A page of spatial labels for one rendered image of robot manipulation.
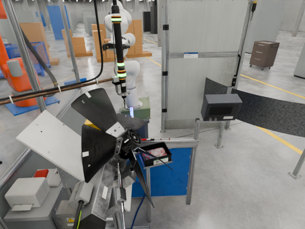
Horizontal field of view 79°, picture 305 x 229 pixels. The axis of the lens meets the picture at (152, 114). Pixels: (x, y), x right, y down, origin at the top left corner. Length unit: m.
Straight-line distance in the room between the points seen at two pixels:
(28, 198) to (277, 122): 2.46
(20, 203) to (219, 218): 1.72
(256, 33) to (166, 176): 9.38
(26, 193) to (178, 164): 1.18
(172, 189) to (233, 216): 0.67
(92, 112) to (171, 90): 2.05
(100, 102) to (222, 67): 2.28
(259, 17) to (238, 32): 7.55
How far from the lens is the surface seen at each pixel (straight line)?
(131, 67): 1.64
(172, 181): 1.95
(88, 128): 0.79
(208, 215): 2.21
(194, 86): 2.99
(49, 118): 1.14
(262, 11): 10.57
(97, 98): 1.06
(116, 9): 0.91
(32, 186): 1.30
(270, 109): 2.54
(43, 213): 1.29
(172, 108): 3.07
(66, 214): 1.26
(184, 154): 1.73
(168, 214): 2.16
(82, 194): 0.88
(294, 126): 2.63
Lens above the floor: 1.81
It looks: 29 degrees down
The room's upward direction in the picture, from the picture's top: 1 degrees counter-clockwise
